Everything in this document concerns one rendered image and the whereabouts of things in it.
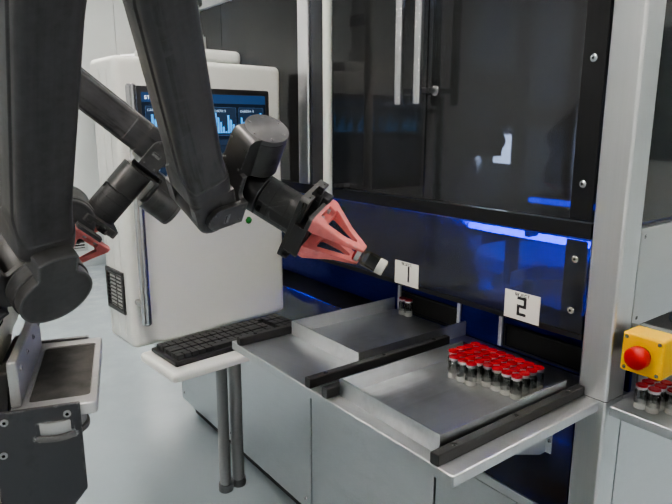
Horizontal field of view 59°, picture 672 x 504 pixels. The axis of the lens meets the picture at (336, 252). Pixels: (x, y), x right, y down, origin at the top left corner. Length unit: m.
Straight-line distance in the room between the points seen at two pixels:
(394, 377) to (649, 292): 0.52
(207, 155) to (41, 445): 0.42
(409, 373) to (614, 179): 0.54
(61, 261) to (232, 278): 1.16
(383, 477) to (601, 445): 0.72
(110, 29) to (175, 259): 4.90
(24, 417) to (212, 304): 0.98
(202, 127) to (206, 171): 0.07
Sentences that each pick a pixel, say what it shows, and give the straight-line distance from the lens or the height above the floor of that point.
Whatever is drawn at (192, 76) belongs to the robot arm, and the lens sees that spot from 0.60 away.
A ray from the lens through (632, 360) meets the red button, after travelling 1.14.
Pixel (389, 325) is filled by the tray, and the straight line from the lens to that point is 1.54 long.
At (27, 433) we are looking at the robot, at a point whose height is 1.01.
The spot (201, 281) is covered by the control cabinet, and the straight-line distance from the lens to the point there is 1.71.
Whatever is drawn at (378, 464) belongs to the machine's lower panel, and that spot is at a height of 0.44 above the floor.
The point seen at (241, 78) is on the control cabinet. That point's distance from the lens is 1.74.
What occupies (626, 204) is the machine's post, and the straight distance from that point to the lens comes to 1.14.
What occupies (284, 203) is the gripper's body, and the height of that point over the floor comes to 1.29.
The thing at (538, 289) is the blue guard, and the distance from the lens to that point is 1.25.
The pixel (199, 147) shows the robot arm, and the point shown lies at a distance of 0.66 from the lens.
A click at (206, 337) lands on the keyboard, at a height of 0.83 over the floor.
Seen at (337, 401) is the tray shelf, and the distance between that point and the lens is 1.14.
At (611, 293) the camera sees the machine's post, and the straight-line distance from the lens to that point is 1.17.
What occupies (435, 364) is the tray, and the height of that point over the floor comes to 0.88.
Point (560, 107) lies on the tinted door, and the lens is 1.21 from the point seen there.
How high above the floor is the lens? 1.39
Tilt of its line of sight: 12 degrees down
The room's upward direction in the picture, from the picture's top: straight up
